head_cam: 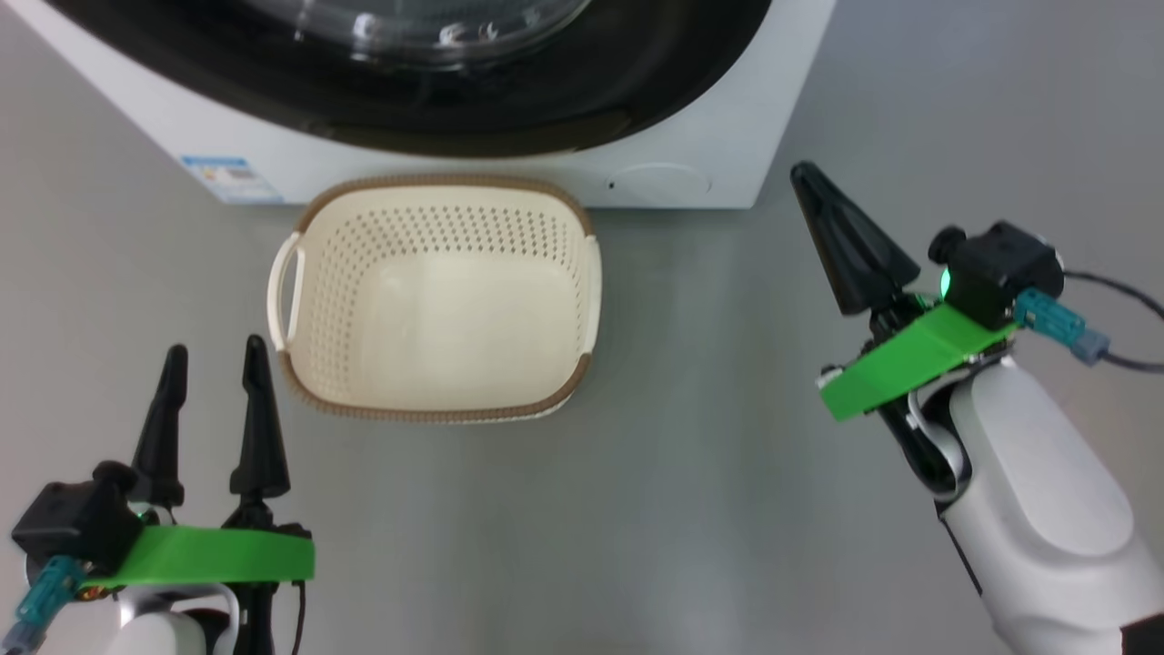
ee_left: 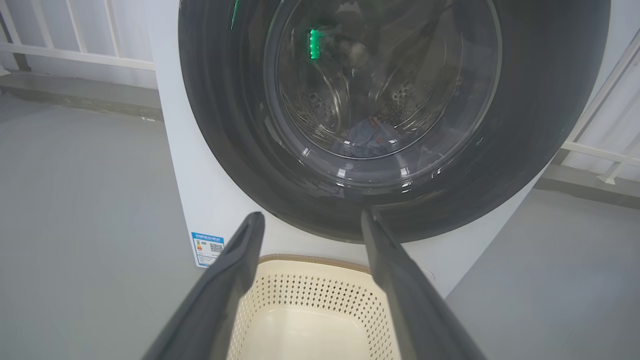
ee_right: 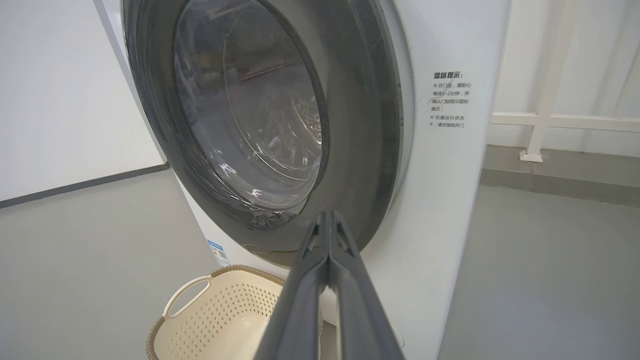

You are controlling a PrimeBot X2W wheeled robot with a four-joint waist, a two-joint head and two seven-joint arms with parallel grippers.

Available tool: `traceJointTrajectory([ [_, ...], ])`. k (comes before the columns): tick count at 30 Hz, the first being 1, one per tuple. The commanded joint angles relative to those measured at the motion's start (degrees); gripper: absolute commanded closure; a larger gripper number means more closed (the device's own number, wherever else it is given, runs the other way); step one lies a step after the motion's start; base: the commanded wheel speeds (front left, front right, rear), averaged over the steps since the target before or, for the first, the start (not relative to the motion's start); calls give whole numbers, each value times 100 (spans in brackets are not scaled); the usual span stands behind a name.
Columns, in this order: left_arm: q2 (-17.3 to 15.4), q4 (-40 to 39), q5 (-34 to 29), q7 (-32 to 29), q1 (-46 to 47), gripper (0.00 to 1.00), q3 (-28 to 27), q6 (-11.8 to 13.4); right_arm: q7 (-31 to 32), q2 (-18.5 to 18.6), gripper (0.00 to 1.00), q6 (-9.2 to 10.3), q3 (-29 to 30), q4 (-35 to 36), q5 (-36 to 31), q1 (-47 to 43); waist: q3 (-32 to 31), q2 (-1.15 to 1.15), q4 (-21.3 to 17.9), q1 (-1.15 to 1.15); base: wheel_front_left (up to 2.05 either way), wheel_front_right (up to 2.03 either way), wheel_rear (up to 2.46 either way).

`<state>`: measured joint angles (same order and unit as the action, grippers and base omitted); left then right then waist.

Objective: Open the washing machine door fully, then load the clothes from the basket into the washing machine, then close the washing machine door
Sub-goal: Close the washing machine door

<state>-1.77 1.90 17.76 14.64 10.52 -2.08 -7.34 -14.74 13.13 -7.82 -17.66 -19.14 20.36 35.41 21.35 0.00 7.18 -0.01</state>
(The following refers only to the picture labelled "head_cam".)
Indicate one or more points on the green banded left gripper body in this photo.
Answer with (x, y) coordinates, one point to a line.
(209, 555)

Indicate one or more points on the cream perforated laundry basket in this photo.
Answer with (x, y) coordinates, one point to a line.
(455, 318)

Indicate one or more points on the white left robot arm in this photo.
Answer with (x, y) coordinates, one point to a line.
(155, 632)

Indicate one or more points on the teal right camera connector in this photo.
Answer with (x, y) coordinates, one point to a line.
(1055, 323)

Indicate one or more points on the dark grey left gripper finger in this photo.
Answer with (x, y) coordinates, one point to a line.
(261, 446)
(162, 455)

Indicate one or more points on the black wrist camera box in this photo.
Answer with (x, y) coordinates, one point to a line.
(73, 523)
(1000, 268)

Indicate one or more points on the teal camera connector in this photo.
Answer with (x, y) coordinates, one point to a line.
(45, 596)
(1055, 323)

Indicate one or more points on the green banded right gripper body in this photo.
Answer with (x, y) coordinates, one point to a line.
(909, 355)

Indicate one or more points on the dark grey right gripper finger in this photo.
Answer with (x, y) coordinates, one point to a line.
(878, 246)
(832, 255)

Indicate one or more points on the blue energy label sticker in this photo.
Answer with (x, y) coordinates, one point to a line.
(232, 179)

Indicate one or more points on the white front-load washing machine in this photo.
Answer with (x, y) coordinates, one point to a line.
(709, 136)

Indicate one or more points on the teal left camera connector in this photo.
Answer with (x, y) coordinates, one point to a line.
(45, 596)

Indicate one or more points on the round glass washing machine door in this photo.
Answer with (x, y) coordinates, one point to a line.
(455, 109)

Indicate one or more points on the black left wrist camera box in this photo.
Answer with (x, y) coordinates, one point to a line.
(73, 523)

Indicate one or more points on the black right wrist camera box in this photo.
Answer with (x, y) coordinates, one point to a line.
(1000, 268)

